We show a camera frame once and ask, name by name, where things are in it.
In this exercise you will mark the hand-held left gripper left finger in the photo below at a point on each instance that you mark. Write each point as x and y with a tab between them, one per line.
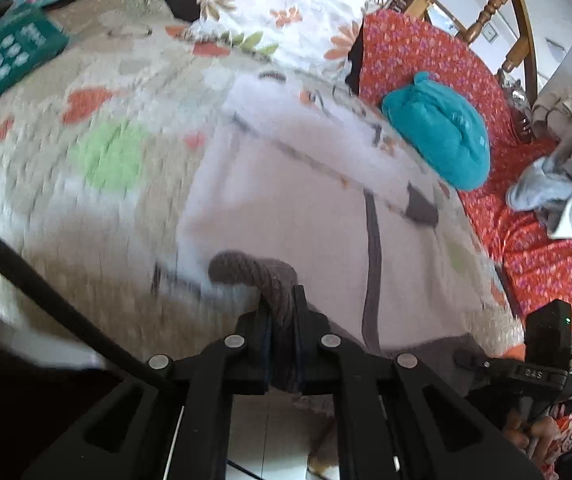
265	345

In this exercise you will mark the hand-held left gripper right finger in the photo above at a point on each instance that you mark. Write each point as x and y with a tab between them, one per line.
300	345

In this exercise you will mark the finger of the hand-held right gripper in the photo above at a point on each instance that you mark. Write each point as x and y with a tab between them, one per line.
470	360

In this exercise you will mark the white shirt with grey trim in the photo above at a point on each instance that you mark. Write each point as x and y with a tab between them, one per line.
286	200

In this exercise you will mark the person's right hand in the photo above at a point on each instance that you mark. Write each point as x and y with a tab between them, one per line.
533	432

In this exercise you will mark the red floral bed sheet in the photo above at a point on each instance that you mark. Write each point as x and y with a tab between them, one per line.
515	240

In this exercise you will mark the light blue cloth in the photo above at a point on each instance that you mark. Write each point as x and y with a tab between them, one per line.
540	187

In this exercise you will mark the teal fleece cloth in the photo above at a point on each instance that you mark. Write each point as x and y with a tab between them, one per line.
440	130

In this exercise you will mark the beige patterned quilted blanket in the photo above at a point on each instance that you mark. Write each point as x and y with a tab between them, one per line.
91	150

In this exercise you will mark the white floral pillow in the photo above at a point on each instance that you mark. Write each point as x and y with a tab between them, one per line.
291	10

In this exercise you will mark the wooden headboard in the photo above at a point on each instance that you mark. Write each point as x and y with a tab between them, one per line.
485	10

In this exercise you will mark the green patterned box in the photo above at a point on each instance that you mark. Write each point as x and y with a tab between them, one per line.
3	60

